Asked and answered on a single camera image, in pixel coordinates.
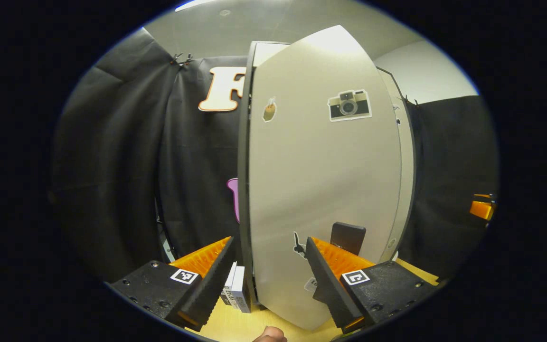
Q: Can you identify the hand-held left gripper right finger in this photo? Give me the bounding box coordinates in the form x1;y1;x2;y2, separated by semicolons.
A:
305;237;440;334

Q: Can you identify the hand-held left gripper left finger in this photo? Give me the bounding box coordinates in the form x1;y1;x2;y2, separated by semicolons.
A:
107;236;237;332

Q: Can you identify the white cabinet door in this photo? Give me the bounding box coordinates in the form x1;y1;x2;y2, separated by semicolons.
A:
377;66;416;262
247;25;402;332

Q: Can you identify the white cabinet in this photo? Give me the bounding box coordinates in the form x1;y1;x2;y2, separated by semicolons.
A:
237;40;417;312

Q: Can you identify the small white box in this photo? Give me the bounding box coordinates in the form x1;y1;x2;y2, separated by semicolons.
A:
220;261;251;314

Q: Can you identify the black backdrop cloth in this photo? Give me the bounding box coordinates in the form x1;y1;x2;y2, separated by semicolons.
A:
50;28;250;283
397;95;500;281

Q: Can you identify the black door handle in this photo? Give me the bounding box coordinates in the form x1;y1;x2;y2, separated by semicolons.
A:
330;221;367;256

